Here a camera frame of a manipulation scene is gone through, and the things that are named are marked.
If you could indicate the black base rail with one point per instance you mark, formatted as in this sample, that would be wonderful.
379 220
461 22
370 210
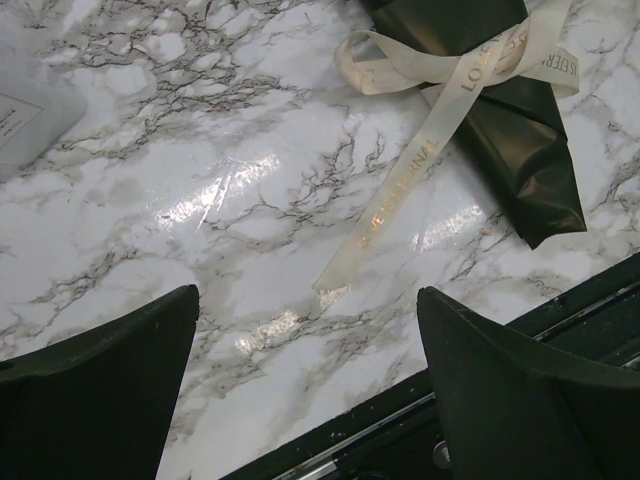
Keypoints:
397 434

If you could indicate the black wrapping paper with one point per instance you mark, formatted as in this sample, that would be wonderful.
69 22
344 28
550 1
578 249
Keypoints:
513 135

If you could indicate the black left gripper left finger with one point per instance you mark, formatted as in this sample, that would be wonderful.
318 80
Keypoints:
99 405

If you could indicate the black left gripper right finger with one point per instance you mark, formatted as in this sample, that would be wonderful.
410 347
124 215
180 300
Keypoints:
512 407

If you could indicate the cream printed ribbon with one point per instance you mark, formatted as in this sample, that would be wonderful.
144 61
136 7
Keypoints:
529 49

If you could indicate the clear square bottle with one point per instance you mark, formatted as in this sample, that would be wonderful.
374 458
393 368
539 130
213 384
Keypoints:
37 107

